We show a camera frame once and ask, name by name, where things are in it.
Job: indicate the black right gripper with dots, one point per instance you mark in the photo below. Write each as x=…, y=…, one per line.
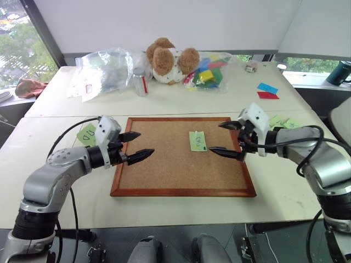
x=248, y=143

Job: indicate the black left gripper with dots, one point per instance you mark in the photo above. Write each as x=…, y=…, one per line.
x=116, y=154

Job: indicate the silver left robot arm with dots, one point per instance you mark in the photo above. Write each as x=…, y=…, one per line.
x=49, y=178

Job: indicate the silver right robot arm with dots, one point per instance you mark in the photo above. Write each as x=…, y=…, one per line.
x=326, y=164

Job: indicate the green note with blue scribble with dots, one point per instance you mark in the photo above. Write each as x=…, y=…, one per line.
x=198, y=141

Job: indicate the wood-framed cork board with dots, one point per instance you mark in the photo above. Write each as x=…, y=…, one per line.
x=178, y=170

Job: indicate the green note with black drawing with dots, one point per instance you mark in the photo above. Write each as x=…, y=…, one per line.
x=86, y=134

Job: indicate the green paper note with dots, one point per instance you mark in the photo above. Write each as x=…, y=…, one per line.
x=276, y=121
x=292, y=124

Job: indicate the red paper card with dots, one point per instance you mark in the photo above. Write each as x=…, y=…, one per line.
x=268, y=95

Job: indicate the clear jar with red label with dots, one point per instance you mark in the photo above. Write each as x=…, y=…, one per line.
x=141, y=82

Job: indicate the blue paper card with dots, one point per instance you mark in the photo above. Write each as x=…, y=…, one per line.
x=267, y=87

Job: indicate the bag of colourful blocks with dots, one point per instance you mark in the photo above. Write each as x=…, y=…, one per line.
x=208, y=74

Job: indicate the small metal clip object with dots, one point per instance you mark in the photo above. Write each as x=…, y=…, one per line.
x=251, y=67

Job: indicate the clear plastic bag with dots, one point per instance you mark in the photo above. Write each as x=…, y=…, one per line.
x=107, y=72

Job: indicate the small white round object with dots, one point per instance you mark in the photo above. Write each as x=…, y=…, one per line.
x=281, y=66

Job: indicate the brown and white plush toy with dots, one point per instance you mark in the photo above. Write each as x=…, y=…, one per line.
x=170, y=61

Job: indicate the dark grey rounded shape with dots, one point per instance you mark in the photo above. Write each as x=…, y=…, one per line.
x=145, y=250
x=211, y=250

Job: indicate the grey chair back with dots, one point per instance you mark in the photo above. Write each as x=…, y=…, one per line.
x=341, y=116

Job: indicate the reddish brown cloth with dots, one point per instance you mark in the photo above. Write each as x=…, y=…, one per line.
x=28, y=87

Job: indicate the dark green mug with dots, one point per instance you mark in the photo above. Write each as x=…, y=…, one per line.
x=339, y=72

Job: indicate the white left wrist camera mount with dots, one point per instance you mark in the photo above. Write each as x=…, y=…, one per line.
x=105, y=130

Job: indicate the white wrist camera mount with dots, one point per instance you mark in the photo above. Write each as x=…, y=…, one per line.
x=105, y=130
x=257, y=116

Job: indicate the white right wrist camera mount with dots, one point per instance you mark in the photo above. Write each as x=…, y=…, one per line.
x=257, y=116

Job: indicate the black table bracket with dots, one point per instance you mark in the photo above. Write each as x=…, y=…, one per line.
x=251, y=250
x=96, y=254

